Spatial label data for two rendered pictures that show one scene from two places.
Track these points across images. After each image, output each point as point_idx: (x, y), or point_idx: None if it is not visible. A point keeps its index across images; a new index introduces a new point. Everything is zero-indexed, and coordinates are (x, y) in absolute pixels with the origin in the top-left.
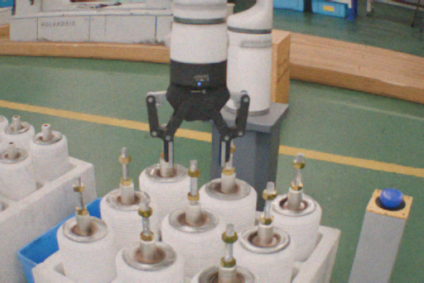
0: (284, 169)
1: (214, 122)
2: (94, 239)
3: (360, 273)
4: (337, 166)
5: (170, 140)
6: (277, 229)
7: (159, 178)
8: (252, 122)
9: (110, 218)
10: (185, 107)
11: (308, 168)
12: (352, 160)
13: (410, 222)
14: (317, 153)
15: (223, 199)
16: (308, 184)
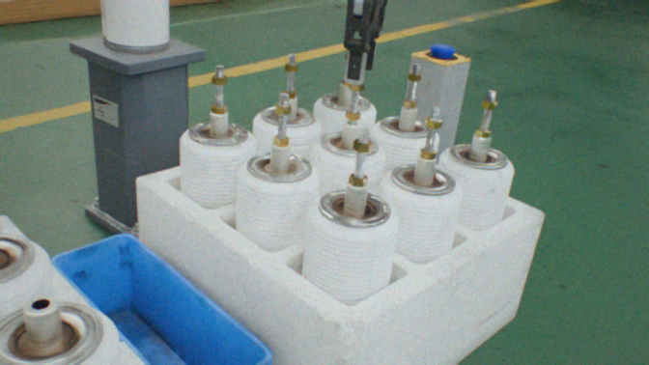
0: (32, 146)
1: (382, 18)
2: (386, 203)
3: (440, 129)
4: (78, 119)
5: (368, 50)
6: (391, 118)
7: (234, 138)
8: (184, 52)
9: (304, 195)
10: (382, 6)
11: (53, 133)
12: (77, 106)
13: (248, 127)
14: (27, 117)
15: (311, 123)
16: (92, 147)
